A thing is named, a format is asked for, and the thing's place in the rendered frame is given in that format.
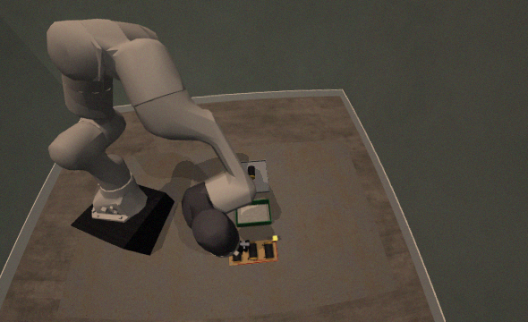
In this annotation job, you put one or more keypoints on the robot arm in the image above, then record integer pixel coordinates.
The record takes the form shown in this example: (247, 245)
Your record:
(93, 50)

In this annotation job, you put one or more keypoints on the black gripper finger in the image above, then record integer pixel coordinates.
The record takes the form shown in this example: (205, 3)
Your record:
(245, 247)

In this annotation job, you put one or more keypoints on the green open-top box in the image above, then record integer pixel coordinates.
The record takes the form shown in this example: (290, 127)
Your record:
(258, 213)

